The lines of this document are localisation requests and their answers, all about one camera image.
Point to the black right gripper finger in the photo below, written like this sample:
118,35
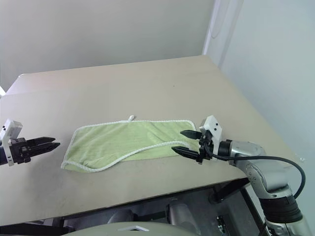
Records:
192,134
187,153

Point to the white vertical wall trim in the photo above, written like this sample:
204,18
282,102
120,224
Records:
209,37

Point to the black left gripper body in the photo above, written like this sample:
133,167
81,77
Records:
21,151

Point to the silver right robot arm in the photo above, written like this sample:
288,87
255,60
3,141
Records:
246,150

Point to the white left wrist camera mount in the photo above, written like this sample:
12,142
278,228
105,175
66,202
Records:
11,129

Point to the black table frame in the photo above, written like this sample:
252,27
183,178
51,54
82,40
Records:
229,190

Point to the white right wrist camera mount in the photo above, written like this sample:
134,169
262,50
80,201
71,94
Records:
212,124

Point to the grey robot torso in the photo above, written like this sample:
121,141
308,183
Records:
103,229

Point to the light green cloth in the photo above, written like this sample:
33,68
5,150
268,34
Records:
123,140

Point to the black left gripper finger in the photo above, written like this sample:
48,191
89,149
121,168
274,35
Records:
40,140
44,148

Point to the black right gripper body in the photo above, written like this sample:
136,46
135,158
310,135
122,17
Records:
205,147

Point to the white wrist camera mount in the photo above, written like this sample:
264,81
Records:
11,129
212,124

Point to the light grey rounded shape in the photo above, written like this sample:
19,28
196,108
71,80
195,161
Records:
182,215

